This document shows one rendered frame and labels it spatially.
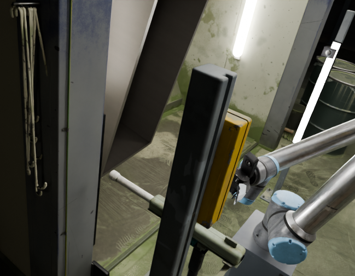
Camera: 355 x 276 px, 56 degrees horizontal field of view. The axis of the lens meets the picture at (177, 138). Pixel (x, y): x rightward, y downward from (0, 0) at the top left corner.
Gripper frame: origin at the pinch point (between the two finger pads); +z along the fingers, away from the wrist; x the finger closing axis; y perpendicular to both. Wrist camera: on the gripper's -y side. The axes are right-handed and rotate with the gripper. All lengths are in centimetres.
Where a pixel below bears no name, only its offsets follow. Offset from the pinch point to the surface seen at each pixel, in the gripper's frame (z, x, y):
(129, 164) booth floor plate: -106, 121, 128
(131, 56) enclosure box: -27, 84, 2
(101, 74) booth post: 22.9, 42.3, -13.4
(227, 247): 14.4, -16.9, 3.0
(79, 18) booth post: 34, 44, -29
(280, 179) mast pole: -184, 23, 79
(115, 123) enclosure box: -31, 82, 42
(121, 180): 20.1, 20.8, 12.6
